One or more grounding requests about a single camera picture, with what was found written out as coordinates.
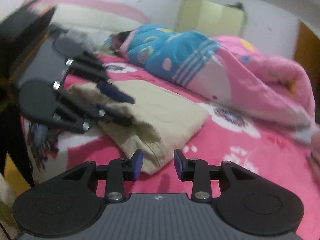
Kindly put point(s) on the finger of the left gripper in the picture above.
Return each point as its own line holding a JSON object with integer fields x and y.
{"x": 115, "y": 116}
{"x": 114, "y": 93}

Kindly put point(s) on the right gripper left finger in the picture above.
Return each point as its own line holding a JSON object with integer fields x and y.
{"x": 120, "y": 170}

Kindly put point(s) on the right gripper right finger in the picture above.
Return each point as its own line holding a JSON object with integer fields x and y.
{"x": 196, "y": 171}

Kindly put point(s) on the beige trousers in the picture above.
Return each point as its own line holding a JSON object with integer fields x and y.
{"x": 162, "y": 120}

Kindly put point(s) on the grey sweatshirt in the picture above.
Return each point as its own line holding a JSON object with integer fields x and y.
{"x": 75, "y": 35}

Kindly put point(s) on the sleeping person head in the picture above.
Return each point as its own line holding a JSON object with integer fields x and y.
{"x": 115, "y": 41}

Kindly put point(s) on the pink white headboard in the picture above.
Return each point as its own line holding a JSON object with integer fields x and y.
{"x": 94, "y": 15}

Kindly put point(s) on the pink floral bed sheet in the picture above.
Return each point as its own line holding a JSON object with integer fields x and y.
{"x": 226, "y": 135}

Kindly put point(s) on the blue pink floral quilt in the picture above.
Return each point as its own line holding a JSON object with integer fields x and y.
{"x": 227, "y": 70}

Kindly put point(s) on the yellow-green wardrobe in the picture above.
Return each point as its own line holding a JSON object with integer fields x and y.
{"x": 209, "y": 18}

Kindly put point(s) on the brown wooden door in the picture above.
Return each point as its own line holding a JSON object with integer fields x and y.
{"x": 307, "y": 52}

